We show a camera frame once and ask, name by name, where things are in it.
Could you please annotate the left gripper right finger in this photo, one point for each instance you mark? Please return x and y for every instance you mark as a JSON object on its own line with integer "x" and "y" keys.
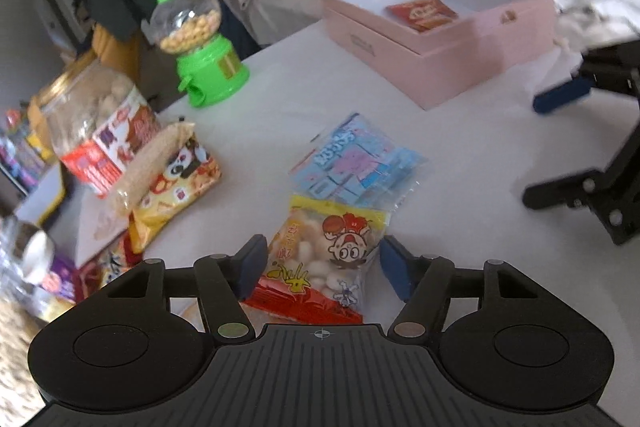
{"x": 422, "y": 284}

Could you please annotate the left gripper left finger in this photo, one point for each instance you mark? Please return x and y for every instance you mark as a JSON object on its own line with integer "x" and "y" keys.
{"x": 223, "y": 282}

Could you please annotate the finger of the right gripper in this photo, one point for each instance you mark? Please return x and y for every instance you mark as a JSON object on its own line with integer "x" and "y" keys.
{"x": 572, "y": 191}
{"x": 560, "y": 95}

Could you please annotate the yellow red cartoon snack bag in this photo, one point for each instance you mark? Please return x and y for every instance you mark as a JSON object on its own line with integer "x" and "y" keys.
{"x": 318, "y": 261}

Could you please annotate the yellow panda snack bag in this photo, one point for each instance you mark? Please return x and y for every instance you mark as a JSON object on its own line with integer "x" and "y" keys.
{"x": 168, "y": 175}

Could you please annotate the blue pink pig candy bag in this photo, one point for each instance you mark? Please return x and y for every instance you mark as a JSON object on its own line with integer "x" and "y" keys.
{"x": 357, "y": 164}

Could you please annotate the dark red snack bag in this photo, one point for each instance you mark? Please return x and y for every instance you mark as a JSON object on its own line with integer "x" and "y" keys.
{"x": 113, "y": 261}

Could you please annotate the pink gift box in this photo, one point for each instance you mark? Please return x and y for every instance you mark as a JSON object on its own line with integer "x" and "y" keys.
{"x": 484, "y": 40}

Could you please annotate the red snack packet in box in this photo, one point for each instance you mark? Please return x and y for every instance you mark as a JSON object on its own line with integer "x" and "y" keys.
{"x": 423, "y": 15}

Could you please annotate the clear plastic biscuit jar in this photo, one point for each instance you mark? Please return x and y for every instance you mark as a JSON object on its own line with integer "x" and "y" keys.
{"x": 97, "y": 121}

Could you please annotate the orange bean bag chair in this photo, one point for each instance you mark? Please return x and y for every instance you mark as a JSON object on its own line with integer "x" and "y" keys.
{"x": 123, "y": 56}

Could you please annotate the green gumball dispenser toy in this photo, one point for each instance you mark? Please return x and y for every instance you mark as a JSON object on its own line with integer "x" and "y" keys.
{"x": 208, "y": 67}

